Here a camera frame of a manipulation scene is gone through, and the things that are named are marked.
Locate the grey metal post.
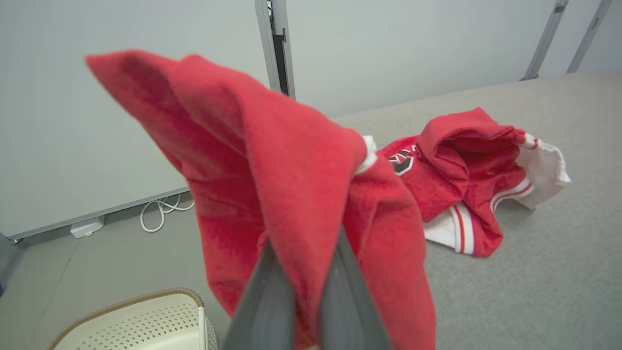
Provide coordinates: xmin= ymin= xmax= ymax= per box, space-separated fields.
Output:
xmin=565 ymin=0 xmax=614 ymax=74
xmin=521 ymin=0 xmax=570 ymax=81

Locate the red fleece garment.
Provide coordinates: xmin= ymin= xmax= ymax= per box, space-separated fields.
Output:
xmin=85 ymin=49 xmax=437 ymax=350

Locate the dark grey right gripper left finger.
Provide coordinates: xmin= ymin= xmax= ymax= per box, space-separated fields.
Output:
xmin=221 ymin=237 xmax=297 ymax=350

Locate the grey partition foot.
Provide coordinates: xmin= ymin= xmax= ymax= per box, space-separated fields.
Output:
xmin=0 ymin=232 xmax=20 ymax=298

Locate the cream perforated laundry basket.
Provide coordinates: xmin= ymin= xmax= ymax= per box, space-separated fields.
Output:
xmin=47 ymin=287 xmax=219 ymax=350

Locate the wide white partition panel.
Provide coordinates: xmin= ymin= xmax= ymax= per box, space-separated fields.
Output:
xmin=0 ymin=0 xmax=282 ymax=242

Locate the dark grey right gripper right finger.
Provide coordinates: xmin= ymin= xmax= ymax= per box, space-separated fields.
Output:
xmin=318 ymin=225 xmax=392 ymax=350

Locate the red white sports jersey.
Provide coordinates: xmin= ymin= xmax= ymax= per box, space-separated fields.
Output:
xmin=377 ymin=107 xmax=572 ymax=258

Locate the narrow white partition panel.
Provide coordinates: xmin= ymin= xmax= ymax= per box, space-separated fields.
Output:
xmin=279 ymin=0 xmax=622 ymax=120

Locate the looped white floor cable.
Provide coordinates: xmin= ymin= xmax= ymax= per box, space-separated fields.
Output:
xmin=140 ymin=193 xmax=195 ymax=233

